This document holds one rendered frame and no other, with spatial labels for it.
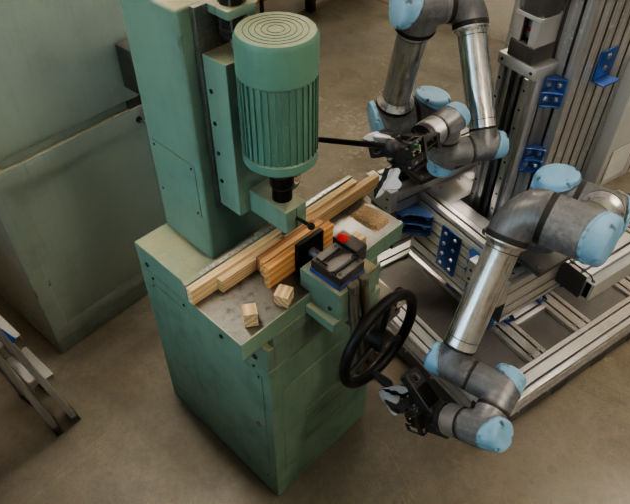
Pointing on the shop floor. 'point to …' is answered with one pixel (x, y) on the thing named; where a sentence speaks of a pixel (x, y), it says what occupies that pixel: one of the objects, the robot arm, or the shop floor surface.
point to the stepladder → (19, 365)
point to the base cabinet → (259, 391)
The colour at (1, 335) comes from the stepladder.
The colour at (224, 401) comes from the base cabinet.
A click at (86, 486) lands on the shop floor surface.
